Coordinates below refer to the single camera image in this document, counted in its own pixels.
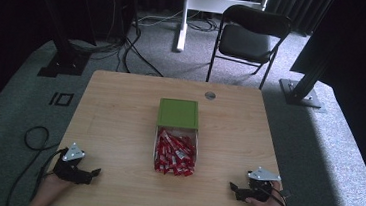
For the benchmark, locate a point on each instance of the black folding chair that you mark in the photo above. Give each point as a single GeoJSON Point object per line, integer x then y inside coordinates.
{"type": "Point", "coordinates": [247, 38]}

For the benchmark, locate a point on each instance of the grey table grommet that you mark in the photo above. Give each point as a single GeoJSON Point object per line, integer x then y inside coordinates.
{"type": "Point", "coordinates": [210, 95]}

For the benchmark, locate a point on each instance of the dark computer tower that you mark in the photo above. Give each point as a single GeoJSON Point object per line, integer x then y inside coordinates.
{"type": "Point", "coordinates": [124, 7]}

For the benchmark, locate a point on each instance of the black metal stand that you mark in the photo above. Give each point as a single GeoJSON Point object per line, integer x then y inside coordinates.
{"type": "Point", "coordinates": [302, 90]}
{"type": "Point", "coordinates": [63, 49]}

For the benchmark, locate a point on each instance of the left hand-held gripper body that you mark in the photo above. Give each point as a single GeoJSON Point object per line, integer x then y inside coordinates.
{"type": "Point", "coordinates": [71, 172]}

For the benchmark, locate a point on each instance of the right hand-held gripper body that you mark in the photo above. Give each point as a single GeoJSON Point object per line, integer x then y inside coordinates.
{"type": "Point", "coordinates": [257, 189]}

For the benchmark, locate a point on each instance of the white desk frame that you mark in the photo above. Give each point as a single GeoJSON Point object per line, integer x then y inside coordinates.
{"type": "Point", "coordinates": [183, 19]}

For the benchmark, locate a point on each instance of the pile of red packets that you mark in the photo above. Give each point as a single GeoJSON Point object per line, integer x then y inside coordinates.
{"type": "Point", "coordinates": [175, 154]}

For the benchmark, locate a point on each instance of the green box lid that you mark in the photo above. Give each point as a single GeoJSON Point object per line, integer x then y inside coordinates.
{"type": "Point", "coordinates": [178, 113]}

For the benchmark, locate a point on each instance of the dark curtain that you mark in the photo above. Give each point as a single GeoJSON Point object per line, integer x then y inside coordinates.
{"type": "Point", "coordinates": [299, 9]}

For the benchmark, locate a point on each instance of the person's left hand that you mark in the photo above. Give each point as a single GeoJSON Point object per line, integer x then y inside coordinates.
{"type": "Point", "coordinates": [55, 185]}

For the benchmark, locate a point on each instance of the clear box of red packets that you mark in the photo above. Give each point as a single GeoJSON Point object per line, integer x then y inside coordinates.
{"type": "Point", "coordinates": [156, 141]}

